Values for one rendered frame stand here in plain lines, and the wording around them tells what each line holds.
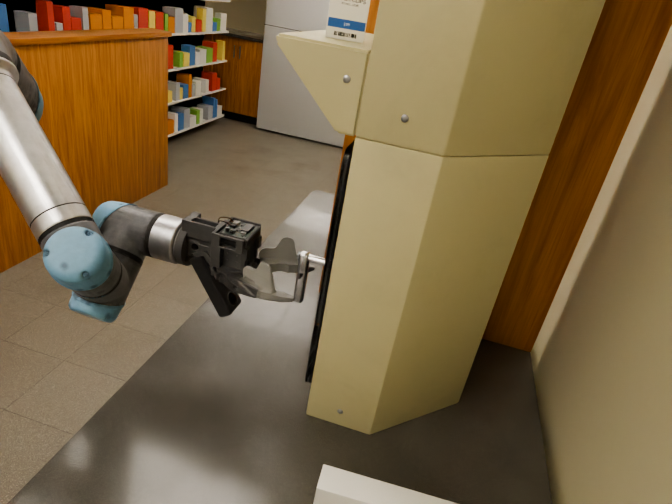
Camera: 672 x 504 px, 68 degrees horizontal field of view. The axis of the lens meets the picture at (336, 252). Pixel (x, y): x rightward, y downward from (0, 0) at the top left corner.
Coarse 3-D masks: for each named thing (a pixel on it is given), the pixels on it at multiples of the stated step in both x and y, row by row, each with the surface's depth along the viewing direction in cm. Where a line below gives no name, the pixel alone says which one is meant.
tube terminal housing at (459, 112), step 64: (384, 0) 54; (448, 0) 52; (512, 0) 53; (576, 0) 58; (384, 64) 57; (448, 64) 55; (512, 64) 58; (576, 64) 63; (384, 128) 60; (448, 128) 58; (512, 128) 63; (384, 192) 63; (448, 192) 63; (512, 192) 69; (384, 256) 67; (448, 256) 69; (384, 320) 71; (448, 320) 76; (320, 384) 79; (384, 384) 76; (448, 384) 86
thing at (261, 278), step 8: (264, 264) 73; (248, 272) 75; (256, 272) 74; (264, 272) 73; (248, 280) 76; (256, 280) 75; (264, 280) 74; (272, 280) 73; (264, 288) 74; (272, 288) 73; (264, 296) 74; (272, 296) 74; (280, 296) 73; (288, 296) 74
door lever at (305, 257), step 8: (304, 256) 75; (312, 256) 75; (304, 264) 76; (320, 264) 75; (304, 272) 76; (296, 280) 77; (304, 280) 77; (296, 288) 78; (304, 288) 78; (296, 296) 79
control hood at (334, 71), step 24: (288, 48) 59; (312, 48) 58; (336, 48) 57; (360, 48) 58; (312, 72) 59; (336, 72) 58; (360, 72) 58; (312, 96) 61; (336, 96) 60; (360, 96) 59; (336, 120) 61
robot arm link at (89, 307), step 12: (120, 252) 77; (132, 264) 79; (132, 276) 79; (120, 288) 74; (72, 300) 75; (84, 300) 74; (96, 300) 73; (108, 300) 75; (120, 300) 78; (84, 312) 74; (96, 312) 75; (108, 312) 76
